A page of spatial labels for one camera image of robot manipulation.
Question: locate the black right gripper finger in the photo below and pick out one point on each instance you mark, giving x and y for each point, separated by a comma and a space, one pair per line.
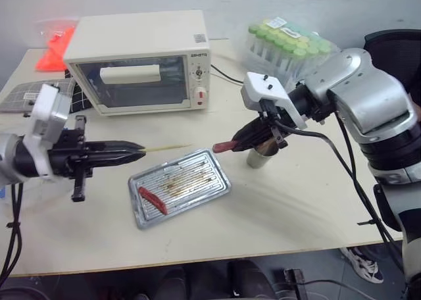
251, 130
255, 142

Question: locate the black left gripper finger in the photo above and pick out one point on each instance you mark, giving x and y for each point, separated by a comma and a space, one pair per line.
112, 147
112, 159

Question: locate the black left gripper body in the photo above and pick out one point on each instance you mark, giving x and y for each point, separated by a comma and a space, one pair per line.
67, 152

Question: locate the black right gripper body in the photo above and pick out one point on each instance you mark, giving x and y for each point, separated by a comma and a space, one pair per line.
278, 129

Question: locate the red sausage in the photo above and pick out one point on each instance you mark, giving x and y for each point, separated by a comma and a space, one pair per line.
223, 147
153, 199

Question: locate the thin wooden skewer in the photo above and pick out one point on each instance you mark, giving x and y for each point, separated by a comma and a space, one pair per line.
167, 147

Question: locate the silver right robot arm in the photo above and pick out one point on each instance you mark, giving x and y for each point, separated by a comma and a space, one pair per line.
361, 83

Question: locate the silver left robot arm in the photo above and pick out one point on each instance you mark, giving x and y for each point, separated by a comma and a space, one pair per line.
10, 155

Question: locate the metal skewer cup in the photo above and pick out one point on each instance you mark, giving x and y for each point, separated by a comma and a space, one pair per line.
258, 160

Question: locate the ribbed metal baking tray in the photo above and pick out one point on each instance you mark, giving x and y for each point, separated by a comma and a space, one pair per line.
190, 185

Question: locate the grey grid pattern cloth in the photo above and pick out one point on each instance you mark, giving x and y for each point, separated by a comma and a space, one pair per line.
19, 96

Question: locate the green capped test tube pack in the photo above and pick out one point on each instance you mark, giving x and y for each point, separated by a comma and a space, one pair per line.
289, 46

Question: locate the orange plastic bag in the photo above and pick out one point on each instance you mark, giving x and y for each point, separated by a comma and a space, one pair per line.
54, 53

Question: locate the cream toaster oven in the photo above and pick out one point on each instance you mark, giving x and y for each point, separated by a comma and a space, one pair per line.
131, 37

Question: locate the dark rounded shape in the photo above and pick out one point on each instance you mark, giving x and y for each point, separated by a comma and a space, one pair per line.
164, 285

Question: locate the black mesh office chair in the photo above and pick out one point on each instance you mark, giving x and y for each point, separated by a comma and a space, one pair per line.
394, 53

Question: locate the white patterned sneaker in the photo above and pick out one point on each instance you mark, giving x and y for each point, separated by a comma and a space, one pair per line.
363, 264

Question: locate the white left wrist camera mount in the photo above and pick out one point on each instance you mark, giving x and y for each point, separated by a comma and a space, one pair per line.
46, 115

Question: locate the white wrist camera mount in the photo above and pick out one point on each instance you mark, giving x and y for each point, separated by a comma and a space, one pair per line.
46, 115
263, 86

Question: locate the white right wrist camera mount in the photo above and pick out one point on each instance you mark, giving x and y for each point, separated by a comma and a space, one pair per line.
263, 86

